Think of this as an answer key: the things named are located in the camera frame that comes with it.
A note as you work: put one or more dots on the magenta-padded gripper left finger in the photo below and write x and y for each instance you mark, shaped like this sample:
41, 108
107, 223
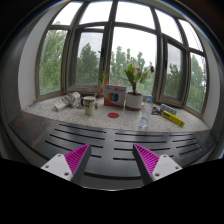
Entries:
78, 159

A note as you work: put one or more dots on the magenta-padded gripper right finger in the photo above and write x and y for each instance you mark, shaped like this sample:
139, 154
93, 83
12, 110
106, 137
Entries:
146, 160

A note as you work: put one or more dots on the clear blue-capped water bottle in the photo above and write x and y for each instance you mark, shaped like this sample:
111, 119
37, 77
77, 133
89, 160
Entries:
146, 111

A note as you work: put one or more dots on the cream printed mug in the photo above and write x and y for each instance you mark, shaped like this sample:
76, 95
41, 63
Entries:
89, 106

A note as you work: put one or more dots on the light blue small box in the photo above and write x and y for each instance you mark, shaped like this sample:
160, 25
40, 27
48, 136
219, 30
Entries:
168, 109

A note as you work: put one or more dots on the flat round red coaster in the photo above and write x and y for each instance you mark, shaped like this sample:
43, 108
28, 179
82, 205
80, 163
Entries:
113, 115

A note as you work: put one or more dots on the dark colourful flat box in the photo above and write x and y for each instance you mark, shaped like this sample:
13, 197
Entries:
96, 101

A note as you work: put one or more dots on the potted plant in white pot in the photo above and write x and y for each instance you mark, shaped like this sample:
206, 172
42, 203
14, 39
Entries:
134, 100

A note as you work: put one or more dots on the red and white filament box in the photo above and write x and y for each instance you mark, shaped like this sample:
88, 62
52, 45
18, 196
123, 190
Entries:
115, 96

